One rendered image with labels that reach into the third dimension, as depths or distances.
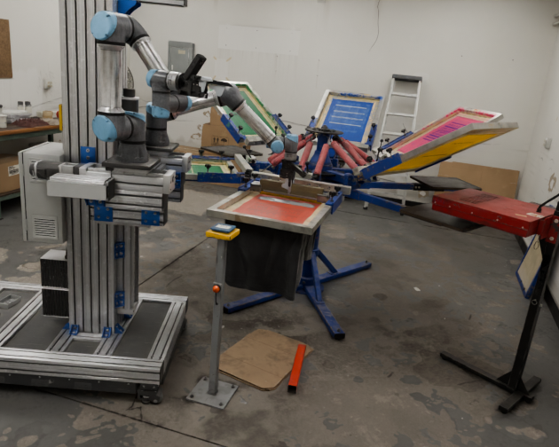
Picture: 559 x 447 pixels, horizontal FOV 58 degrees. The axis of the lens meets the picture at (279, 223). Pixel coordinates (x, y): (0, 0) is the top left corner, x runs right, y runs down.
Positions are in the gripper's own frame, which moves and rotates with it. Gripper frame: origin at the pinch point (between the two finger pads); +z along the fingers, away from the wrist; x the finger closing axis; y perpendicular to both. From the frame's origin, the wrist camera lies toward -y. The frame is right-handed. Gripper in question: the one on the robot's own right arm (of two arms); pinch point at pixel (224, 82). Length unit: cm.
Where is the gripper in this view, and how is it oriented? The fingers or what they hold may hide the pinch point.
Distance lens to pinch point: 206.5
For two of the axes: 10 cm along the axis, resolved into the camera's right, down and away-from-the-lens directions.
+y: -1.5, 9.7, 1.8
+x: -4.1, 1.0, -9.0
